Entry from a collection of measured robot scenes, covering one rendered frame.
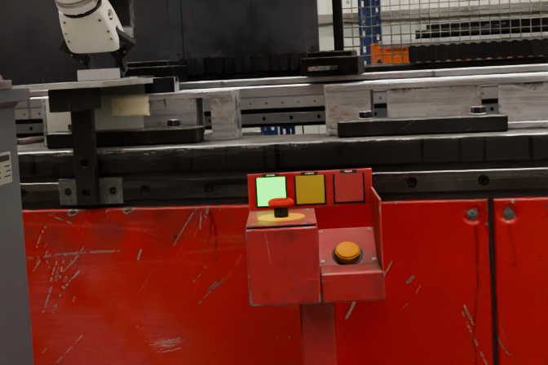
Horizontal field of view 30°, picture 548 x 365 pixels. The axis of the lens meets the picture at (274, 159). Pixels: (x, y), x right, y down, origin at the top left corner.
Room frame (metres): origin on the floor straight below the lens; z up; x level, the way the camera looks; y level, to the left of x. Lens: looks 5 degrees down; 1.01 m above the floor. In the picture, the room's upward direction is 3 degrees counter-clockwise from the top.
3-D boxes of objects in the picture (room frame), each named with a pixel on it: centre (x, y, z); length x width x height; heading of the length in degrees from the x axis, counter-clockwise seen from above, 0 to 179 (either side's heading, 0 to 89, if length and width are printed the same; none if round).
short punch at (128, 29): (2.02, 0.31, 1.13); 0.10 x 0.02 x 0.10; 78
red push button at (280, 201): (1.54, -0.01, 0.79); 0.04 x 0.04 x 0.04
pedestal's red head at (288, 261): (1.55, -0.05, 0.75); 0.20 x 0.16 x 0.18; 89
